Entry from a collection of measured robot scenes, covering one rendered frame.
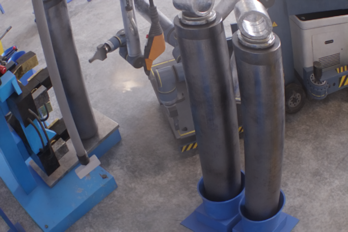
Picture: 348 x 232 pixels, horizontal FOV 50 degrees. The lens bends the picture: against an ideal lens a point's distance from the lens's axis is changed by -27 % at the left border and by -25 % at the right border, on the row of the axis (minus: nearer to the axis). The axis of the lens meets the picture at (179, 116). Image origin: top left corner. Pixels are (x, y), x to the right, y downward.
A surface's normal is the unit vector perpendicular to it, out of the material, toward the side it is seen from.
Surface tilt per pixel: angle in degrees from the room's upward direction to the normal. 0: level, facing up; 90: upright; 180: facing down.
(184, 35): 90
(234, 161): 90
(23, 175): 90
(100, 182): 0
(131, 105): 0
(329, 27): 90
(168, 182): 0
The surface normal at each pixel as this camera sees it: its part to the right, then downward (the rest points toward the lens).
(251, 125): -0.63, 0.59
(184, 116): -0.15, -0.74
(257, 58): -0.17, 0.68
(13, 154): 0.73, 0.36
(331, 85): 0.28, 0.61
